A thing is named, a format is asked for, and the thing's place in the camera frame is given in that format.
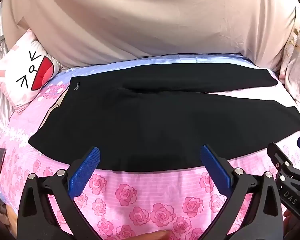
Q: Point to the black pants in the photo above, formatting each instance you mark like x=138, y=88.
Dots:
x=150, y=120

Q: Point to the cream floral cloth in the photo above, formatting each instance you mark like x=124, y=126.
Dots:
x=298, y=55

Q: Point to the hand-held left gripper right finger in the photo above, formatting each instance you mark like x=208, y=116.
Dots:
x=215, y=166

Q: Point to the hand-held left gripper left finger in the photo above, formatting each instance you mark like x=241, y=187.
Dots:
x=86, y=166

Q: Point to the pink floral bed sheet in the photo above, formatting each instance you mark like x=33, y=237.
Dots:
x=145, y=200

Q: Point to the person's left hand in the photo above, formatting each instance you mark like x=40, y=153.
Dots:
x=156, y=235

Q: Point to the white cat face pillow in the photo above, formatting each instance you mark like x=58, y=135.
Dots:
x=25, y=72

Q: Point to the beige duvet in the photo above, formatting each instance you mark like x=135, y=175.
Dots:
x=150, y=20

